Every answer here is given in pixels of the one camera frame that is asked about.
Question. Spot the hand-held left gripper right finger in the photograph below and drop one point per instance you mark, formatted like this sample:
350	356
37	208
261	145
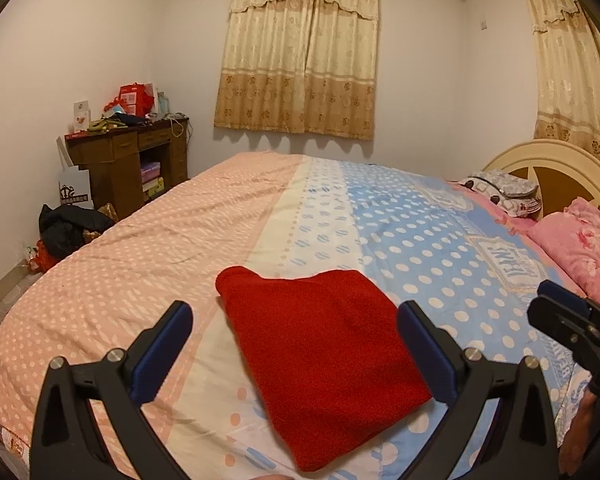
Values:
425	355

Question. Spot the red flat box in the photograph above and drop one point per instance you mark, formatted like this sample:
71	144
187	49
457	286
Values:
76	135

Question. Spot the grey patterned pillow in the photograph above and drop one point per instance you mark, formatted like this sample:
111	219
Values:
505	185

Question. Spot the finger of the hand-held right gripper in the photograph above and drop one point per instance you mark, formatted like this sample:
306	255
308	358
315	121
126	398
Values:
555	290
560	322

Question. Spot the red cloth bag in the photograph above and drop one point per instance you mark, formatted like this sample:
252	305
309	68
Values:
112	102

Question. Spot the white paper bag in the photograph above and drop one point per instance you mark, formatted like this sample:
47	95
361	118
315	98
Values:
75	187

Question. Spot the short beige window curtain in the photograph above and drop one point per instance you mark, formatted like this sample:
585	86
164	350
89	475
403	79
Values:
300	60

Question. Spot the dark wooden desk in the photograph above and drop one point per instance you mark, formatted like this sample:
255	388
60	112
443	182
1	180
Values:
115	170

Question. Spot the pile of dark clothes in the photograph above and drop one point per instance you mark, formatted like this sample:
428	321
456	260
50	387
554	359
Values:
65	230

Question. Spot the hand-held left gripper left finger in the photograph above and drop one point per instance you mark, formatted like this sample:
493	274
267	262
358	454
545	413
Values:
162	355

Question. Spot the person's right hand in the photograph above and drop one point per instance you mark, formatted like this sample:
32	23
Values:
580	430

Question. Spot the olive green cloth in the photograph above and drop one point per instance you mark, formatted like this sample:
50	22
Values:
104	126

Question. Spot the pale blue bottle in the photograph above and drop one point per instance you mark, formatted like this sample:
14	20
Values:
163	104

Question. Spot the dark cloth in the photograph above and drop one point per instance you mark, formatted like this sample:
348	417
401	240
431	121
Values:
130	120

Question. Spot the red bags on desk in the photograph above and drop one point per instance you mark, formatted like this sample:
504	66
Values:
135	100

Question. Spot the long beige patterned curtain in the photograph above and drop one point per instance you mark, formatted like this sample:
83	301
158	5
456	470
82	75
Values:
565	85

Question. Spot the pink box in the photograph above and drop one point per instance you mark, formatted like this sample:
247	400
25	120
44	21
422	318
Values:
150	170

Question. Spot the cream wooden headboard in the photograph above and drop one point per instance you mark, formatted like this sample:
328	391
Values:
520	152

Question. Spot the yellow box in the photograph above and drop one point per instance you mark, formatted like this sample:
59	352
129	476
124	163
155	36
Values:
153	187

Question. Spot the red knitted sweater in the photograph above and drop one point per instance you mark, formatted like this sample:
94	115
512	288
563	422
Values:
320	360

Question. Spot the person's left hand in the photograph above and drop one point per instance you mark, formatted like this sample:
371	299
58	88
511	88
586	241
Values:
278	477

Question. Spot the red plastic bag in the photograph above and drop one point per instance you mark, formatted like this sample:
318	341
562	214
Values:
42	260

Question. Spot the white greeting card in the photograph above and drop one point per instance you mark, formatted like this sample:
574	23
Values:
81	117

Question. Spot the pink pillow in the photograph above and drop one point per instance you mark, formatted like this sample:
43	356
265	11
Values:
580	245

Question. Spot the bed with polka-dot cover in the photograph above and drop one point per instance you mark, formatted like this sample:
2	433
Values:
180	240

